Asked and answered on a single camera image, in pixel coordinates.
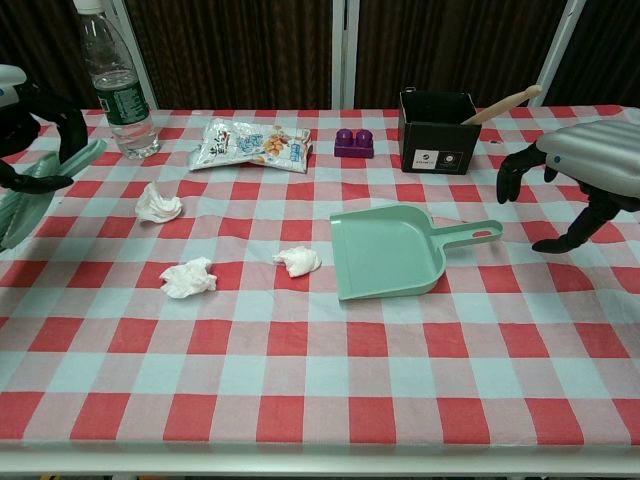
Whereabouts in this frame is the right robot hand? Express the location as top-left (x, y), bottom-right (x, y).
top-left (496, 118), bottom-right (640, 254)

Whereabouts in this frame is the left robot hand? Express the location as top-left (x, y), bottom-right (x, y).
top-left (0, 63), bottom-right (90, 194)

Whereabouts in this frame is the green hand brush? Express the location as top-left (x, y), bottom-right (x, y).
top-left (0, 138), bottom-right (109, 252)

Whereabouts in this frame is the tissue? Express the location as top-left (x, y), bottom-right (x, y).
top-left (158, 256), bottom-right (220, 300)
top-left (134, 182), bottom-right (184, 224)
top-left (272, 245), bottom-right (322, 278)

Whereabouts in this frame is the green dustpan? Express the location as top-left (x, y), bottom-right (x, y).
top-left (329, 204), bottom-right (505, 302)

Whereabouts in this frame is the white snack packet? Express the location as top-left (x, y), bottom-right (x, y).
top-left (188, 117), bottom-right (314, 175)

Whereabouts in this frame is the clear plastic water bottle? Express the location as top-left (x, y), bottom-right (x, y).
top-left (72, 0), bottom-right (161, 160)

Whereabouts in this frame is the wooden stick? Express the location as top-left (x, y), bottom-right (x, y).
top-left (459, 84), bottom-right (544, 126)

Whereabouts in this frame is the black square box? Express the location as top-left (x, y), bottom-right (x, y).
top-left (398, 87), bottom-right (483, 176)

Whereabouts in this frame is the dark brown curtain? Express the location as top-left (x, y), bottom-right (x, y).
top-left (0, 0), bottom-right (640, 117)

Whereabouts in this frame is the purple building block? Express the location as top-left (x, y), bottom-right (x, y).
top-left (333, 127), bottom-right (375, 160)

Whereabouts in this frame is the red white checked tablecloth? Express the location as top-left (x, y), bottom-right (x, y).
top-left (0, 104), bottom-right (640, 459)

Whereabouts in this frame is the white slanted frame post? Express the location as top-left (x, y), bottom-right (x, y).
top-left (527, 0), bottom-right (587, 109)
top-left (102, 0), bottom-right (160, 111)

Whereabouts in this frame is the white upright frame post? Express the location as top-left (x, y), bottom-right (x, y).
top-left (330, 0), bottom-right (360, 110)

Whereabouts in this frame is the white table frame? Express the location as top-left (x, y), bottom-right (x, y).
top-left (0, 449), bottom-right (640, 479)

